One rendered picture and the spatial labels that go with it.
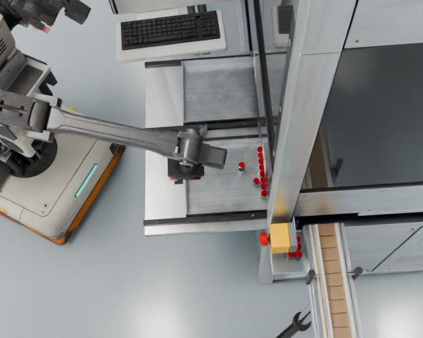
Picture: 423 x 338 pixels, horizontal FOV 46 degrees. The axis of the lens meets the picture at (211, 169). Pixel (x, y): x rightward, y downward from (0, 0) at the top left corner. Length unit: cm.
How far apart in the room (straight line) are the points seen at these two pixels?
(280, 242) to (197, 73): 76
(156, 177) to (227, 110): 36
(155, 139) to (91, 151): 130
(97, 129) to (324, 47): 64
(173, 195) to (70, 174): 91
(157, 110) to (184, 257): 94
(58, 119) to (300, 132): 58
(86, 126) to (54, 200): 124
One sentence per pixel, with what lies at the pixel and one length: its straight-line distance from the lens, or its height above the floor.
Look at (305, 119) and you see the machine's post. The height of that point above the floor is 160.
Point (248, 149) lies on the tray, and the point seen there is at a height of 88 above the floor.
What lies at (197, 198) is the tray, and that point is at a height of 88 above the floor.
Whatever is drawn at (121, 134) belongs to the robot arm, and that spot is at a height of 138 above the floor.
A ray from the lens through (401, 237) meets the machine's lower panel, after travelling 187.
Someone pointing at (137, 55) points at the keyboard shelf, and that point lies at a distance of 206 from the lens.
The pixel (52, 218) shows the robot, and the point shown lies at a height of 28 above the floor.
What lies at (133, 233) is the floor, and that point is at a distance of 258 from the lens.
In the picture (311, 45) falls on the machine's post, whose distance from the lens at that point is 76.
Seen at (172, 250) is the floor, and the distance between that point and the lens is 252.
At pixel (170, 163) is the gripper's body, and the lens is 137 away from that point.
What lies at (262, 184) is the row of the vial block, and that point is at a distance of 161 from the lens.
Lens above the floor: 242
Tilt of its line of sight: 66 degrees down
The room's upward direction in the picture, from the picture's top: 8 degrees counter-clockwise
